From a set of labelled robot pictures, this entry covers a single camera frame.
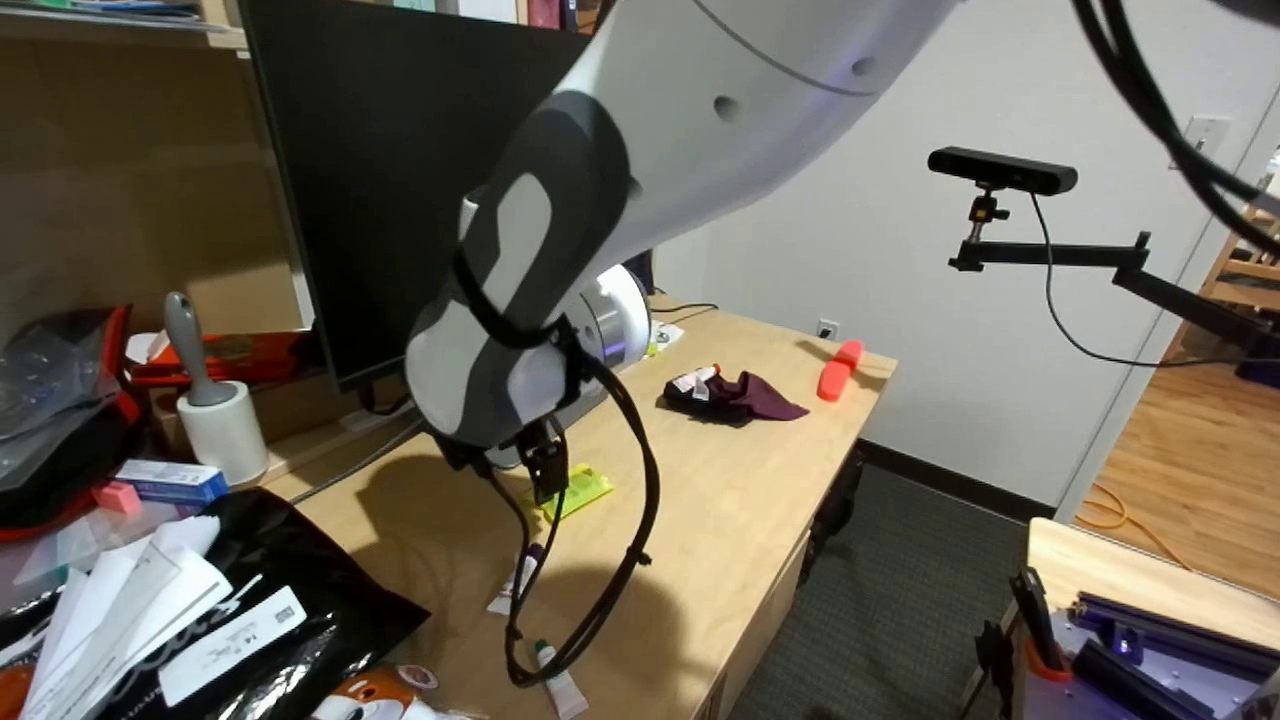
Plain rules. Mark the purple tool tray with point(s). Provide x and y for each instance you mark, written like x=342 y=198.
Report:
x=1166 y=669

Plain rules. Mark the purple cloth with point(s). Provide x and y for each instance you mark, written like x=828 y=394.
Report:
x=706 y=394

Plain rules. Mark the white tube green cap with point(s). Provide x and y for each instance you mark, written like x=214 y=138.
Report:
x=564 y=695

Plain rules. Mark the black computer monitor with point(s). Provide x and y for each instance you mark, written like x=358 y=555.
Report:
x=382 y=120

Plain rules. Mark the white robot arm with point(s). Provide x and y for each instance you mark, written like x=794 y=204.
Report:
x=669 y=118

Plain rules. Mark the black plastic bag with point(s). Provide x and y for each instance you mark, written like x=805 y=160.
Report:
x=296 y=623

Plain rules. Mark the round red white sticker packet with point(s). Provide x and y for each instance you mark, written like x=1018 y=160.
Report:
x=419 y=679

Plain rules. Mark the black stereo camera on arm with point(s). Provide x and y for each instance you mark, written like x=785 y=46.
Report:
x=989 y=169

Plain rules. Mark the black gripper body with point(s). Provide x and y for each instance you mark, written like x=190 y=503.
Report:
x=544 y=457

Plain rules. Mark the orange-red plastic object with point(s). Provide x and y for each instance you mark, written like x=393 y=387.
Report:
x=837 y=369

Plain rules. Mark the yellow-green sachet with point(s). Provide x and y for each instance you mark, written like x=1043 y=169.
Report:
x=584 y=484

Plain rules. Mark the white lint roller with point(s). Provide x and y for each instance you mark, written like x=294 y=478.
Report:
x=217 y=414

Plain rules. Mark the wooden shelf unit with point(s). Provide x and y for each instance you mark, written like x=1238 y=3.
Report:
x=134 y=160

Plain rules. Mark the white tube dark cap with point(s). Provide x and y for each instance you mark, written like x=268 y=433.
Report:
x=519 y=580

